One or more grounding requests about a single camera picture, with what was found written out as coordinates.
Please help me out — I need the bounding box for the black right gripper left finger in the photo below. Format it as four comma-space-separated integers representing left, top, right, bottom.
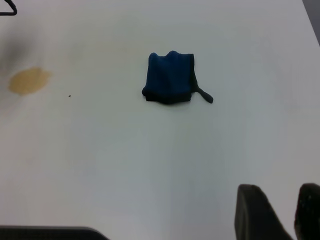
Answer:
234, 183, 294, 240

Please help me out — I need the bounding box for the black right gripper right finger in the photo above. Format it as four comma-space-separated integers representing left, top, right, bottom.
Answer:
293, 182, 320, 240

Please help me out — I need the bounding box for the blue cloth with black trim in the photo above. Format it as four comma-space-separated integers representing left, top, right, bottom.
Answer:
140, 50, 214, 105

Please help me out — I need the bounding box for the brown coffee spill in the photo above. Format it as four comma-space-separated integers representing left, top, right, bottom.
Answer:
8, 66, 52, 96

